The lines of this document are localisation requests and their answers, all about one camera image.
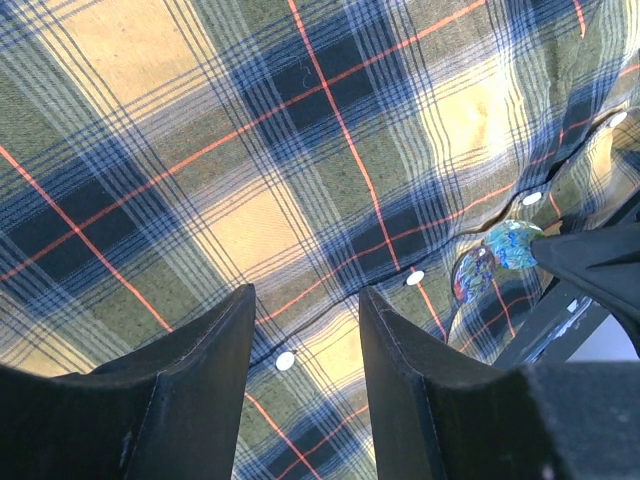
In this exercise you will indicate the dark multicolour round brooch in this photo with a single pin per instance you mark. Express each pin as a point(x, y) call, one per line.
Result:
point(473, 274)

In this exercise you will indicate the yellow plaid flannel shirt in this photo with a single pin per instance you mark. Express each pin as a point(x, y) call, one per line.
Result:
point(155, 155)

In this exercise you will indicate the blue green round brooch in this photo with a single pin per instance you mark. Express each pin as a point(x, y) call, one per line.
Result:
point(510, 243)

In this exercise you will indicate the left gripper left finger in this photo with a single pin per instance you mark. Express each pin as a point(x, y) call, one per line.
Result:
point(169, 410)

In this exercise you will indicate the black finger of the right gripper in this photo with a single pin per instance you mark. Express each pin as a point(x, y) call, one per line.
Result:
point(603, 264)

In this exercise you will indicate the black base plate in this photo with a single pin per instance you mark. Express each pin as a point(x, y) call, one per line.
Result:
point(567, 325)

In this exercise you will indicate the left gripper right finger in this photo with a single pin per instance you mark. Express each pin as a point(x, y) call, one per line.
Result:
point(439, 414)

